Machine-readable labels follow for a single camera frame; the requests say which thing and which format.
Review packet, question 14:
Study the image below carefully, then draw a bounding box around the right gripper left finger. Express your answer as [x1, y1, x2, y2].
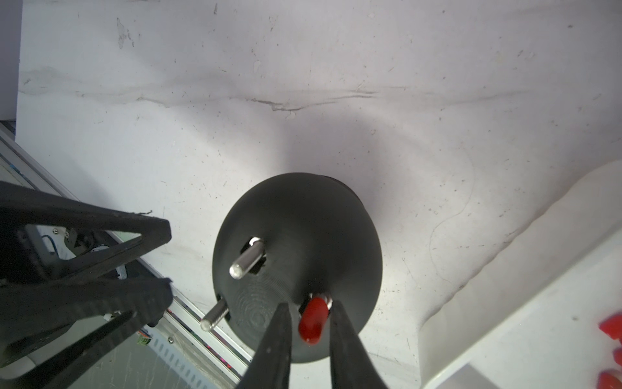
[236, 303, 293, 389]

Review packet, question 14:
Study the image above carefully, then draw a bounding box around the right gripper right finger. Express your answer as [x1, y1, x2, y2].
[329, 300, 387, 389]

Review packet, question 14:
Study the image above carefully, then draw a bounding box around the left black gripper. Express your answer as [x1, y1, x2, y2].
[1, 182, 173, 388]

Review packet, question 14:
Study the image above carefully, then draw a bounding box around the red screw sleeve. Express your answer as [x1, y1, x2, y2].
[298, 295, 330, 345]

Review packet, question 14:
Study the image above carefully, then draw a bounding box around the black round screw base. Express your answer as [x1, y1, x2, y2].
[212, 173, 383, 349]

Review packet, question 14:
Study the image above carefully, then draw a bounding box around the silver protruding screw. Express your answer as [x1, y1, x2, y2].
[200, 298, 229, 332]
[229, 238, 265, 280]

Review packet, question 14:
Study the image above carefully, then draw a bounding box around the pile of red sleeves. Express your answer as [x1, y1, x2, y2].
[595, 311, 621, 389]

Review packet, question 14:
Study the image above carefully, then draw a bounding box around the white plastic tray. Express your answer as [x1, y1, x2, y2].
[419, 161, 621, 388]

